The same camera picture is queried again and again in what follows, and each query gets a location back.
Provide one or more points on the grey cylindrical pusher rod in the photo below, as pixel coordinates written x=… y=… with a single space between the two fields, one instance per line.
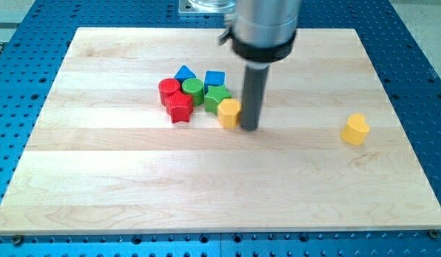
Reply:
x=252 y=96

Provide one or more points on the yellow hexagon block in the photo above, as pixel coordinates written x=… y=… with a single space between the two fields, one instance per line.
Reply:
x=228 y=113

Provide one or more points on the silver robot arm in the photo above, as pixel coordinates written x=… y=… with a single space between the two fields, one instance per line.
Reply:
x=262 y=32

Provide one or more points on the blue cube block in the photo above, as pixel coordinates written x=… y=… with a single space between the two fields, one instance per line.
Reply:
x=213 y=78

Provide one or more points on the green star block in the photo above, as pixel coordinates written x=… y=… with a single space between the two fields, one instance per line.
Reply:
x=214 y=97

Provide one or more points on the green cylinder block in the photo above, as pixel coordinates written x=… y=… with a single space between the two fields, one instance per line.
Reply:
x=195 y=88

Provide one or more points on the blue triangle block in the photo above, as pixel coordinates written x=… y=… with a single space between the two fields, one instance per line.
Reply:
x=184 y=73

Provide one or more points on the red star block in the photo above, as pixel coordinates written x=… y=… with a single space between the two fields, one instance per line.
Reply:
x=179 y=107

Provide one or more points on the red cylinder block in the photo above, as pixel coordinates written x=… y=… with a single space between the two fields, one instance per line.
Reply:
x=167 y=87

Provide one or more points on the yellow heart block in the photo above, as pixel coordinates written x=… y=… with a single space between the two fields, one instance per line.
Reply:
x=355 y=130

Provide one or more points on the light wooden board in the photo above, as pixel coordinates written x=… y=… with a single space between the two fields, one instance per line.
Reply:
x=105 y=158

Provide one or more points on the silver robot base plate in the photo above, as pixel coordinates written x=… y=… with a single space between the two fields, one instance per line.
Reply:
x=204 y=7

